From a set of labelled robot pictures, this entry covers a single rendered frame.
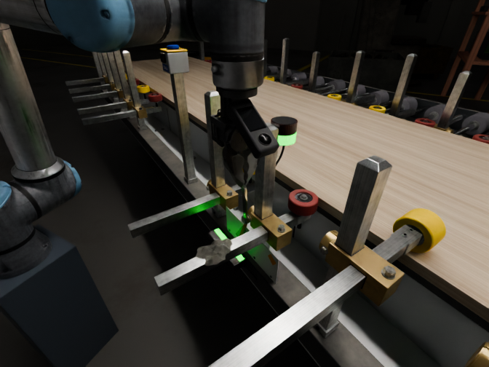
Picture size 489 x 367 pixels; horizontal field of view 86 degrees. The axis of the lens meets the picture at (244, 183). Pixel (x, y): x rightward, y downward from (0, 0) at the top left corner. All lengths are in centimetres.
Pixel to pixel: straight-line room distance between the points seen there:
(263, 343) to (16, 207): 89
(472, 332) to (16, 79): 125
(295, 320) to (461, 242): 46
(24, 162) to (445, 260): 117
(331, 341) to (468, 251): 35
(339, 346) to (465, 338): 26
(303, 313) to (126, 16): 46
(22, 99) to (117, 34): 64
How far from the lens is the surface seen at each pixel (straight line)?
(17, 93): 99
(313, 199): 72
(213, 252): 61
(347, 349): 72
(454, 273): 67
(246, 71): 46
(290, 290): 76
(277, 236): 65
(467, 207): 89
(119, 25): 40
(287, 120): 61
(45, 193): 112
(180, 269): 61
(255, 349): 40
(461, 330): 78
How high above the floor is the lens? 132
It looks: 33 degrees down
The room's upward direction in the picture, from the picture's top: straight up
